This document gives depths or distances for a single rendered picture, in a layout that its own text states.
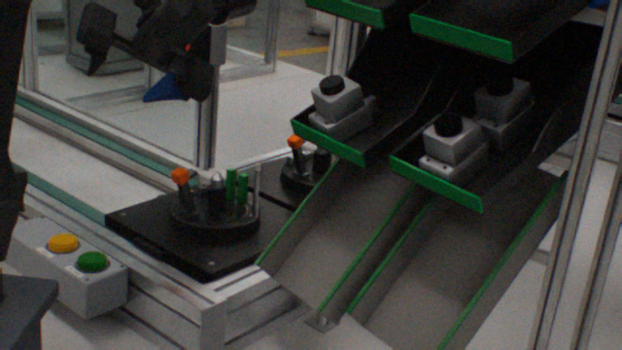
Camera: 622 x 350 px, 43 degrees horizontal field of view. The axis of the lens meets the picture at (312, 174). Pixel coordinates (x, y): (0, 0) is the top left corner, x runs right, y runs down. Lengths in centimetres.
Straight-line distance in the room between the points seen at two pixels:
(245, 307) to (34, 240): 33
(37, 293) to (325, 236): 37
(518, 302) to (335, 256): 44
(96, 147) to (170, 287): 59
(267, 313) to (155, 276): 17
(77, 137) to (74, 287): 60
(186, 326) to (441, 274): 35
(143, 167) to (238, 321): 50
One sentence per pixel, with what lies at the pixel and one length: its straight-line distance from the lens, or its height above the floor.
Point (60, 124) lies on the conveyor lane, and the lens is 170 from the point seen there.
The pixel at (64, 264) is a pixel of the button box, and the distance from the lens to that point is 113.
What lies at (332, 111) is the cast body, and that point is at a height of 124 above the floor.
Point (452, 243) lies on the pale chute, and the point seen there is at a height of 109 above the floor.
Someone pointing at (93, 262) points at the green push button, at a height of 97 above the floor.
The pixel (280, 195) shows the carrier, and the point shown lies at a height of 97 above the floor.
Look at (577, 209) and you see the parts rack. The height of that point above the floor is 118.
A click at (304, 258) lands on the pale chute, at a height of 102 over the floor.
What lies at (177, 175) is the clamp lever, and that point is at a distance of 114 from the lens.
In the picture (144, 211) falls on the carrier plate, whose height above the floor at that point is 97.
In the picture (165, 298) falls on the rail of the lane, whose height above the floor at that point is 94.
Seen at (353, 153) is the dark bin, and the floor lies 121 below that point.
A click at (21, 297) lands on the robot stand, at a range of 88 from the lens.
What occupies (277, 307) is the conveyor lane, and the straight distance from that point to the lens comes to 115.
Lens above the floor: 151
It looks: 22 degrees down
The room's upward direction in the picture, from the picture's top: 6 degrees clockwise
